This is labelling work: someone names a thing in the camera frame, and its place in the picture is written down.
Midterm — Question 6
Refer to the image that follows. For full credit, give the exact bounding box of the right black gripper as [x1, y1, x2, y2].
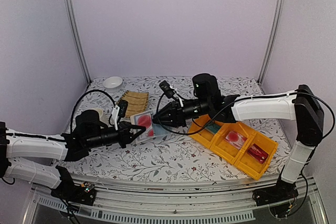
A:
[153, 97, 212, 127]

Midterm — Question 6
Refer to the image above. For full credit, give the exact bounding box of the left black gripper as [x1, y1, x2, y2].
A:
[86, 121, 145, 150]

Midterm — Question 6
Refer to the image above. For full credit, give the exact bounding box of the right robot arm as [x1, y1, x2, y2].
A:
[153, 73, 324, 201]

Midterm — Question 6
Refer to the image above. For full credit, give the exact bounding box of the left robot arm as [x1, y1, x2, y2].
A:
[1, 110, 146, 200]

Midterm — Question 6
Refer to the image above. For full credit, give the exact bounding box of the teal VIP card stack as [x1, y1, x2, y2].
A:
[205, 123, 222, 135]

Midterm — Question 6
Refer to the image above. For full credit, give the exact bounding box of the pink circle card stack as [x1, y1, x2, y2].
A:
[225, 131, 247, 150]

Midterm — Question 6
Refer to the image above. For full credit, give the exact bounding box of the red card stack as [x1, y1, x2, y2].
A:
[247, 144, 269, 164]

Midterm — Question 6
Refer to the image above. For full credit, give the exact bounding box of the white ceramic mug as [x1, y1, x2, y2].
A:
[92, 108, 109, 126]

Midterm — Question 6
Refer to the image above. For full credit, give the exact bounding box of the woven bamboo tray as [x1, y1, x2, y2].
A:
[117, 90, 149, 118]

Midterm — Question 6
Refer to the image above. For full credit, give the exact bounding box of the small white bowl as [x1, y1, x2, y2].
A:
[103, 76, 123, 92]

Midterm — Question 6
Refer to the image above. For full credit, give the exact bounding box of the yellow three-compartment bin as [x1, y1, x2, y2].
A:
[189, 115, 278, 180]

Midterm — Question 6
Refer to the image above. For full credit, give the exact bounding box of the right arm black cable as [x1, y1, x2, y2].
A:
[156, 91, 336, 204]

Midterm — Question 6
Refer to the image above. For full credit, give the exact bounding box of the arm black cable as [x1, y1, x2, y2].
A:
[156, 91, 336, 204]
[70, 89, 116, 133]

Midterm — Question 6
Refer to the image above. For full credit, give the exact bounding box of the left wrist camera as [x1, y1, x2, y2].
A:
[109, 100, 128, 130]

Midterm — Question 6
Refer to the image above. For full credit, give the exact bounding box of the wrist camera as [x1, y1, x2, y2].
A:
[109, 100, 128, 130]
[159, 80, 184, 107]

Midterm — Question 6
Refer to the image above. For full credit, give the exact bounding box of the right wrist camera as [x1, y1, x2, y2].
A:
[159, 80, 184, 107]

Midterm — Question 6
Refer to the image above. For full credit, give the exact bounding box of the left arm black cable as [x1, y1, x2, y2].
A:
[70, 89, 116, 133]

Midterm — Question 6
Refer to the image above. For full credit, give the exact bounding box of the front aluminium rail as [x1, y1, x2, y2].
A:
[22, 175, 329, 224]

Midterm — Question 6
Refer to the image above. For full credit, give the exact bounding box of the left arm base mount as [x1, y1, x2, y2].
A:
[51, 166, 97, 206]

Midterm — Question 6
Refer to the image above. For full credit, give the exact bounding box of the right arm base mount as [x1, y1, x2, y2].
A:
[252, 174, 309, 220]

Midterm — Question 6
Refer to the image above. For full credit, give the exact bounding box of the left aluminium frame post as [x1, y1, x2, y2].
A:
[64, 0, 91, 84]

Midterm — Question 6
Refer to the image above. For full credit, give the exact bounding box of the aluminium frame post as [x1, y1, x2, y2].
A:
[64, 0, 91, 84]
[257, 0, 285, 86]

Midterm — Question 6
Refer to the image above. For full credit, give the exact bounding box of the right aluminium frame post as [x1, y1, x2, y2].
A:
[257, 0, 285, 86]

